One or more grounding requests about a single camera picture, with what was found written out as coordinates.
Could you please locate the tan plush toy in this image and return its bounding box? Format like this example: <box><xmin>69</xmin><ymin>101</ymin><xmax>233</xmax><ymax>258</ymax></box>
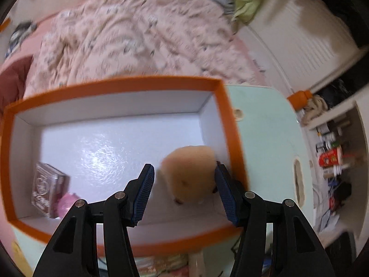
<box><xmin>160</xmin><ymin>146</ymin><xmax>217</xmax><ymax>205</ymax></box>

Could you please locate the orange bottle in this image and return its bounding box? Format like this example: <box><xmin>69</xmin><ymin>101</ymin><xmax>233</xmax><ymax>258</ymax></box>
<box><xmin>287</xmin><ymin>90</ymin><xmax>313</xmax><ymax>111</ymax></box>

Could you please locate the pink floral duvet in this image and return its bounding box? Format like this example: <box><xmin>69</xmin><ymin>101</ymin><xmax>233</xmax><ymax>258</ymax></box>
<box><xmin>24</xmin><ymin>0</ymin><xmax>258</xmax><ymax>98</ymax></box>

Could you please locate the pink heart-shaped case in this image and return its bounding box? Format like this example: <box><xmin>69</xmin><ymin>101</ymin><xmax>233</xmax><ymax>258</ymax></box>
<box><xmin>56</xmin><ymin>193</ymin><xmax>80</xmax><ymax>219</ymax></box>

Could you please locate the brown playing card box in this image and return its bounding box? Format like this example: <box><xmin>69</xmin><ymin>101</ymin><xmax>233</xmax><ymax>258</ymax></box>
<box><xmin>31</xmin><ymin>162</ymin><xmax>70</xmax><ymax>218</ymax></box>

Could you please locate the clothes bundle on bed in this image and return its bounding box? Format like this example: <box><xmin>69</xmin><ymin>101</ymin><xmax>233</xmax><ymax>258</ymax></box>
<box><xmin>5</xmin><ymin>21</ymin><xmax>38</xmax><ymax>59</ymax></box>

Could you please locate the dark red pillow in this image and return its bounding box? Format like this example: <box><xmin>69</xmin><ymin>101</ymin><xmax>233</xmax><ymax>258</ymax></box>
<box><xmin>0</xmin><ymin>54</ymin><xmax>33</xmax><ymax>114</ymax></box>

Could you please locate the orange cardboard box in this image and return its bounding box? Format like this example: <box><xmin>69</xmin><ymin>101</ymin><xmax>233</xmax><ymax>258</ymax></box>
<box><xmin>1</xmin><ymin>76</ymin><xmax>247</xmax><ymax>261</ymax></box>

